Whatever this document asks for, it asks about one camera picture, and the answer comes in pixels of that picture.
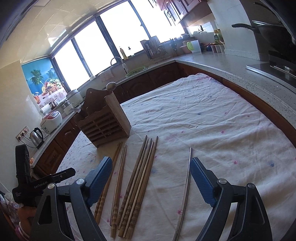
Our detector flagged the dark carved wooden chopstick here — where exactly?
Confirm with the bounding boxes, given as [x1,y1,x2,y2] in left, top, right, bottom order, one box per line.
[118,138,152,237]

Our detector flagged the black wok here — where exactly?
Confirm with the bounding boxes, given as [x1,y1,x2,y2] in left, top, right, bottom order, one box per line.
[231,23,295,54]

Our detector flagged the steel electric kettle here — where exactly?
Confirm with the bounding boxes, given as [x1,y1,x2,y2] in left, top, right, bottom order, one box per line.
[29,128,44,149]

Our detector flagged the wooden utensil holder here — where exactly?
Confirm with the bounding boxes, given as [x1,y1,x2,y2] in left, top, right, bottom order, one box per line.
[74,88,131,148]

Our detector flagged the tropical fruit poster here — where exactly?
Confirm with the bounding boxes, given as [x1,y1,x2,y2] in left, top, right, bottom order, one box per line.
[21,58,67,108]

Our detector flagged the metal spoon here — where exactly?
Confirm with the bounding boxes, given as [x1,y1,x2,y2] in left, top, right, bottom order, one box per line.
[106,82,117,92]

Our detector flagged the gas stove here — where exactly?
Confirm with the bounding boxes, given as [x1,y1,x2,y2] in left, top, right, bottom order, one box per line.
[246,51,295,88]

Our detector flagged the dark metal fork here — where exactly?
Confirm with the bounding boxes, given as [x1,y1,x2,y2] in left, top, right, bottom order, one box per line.
[69,108,81,113]

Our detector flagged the white floral tablecloth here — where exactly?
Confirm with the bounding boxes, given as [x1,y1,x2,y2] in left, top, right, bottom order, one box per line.
[55,72,296,241]

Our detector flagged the upper wooden cabinets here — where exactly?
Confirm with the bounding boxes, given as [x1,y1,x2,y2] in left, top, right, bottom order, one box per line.
[155,0,212,27]

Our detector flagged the light bamboo chopstick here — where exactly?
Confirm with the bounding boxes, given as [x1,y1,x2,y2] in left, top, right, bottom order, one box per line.
[94,142,123,224]
[110,144,127,238]

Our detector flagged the white plastic container green lid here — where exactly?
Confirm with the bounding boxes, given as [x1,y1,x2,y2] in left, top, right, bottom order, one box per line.
[187,40,202,54]

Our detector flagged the green basin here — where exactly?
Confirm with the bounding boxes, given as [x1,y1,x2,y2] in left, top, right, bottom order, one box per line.
[125,66,147,78]

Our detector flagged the wall power socket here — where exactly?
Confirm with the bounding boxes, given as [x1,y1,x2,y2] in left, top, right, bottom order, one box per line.
[16,126,29,142]

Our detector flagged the brown wooden chopstick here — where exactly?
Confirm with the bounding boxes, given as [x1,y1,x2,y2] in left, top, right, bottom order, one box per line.
[115,135,147,225]

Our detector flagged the yellow oil bottle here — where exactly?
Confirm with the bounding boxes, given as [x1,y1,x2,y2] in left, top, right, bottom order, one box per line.
[214,29,224,44]

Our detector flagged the dish drying rack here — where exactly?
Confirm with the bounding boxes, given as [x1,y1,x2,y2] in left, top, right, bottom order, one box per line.
[140,36,176,62]

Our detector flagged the kitchen faucet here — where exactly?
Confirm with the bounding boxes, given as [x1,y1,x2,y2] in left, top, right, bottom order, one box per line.
[110,56,128,74]

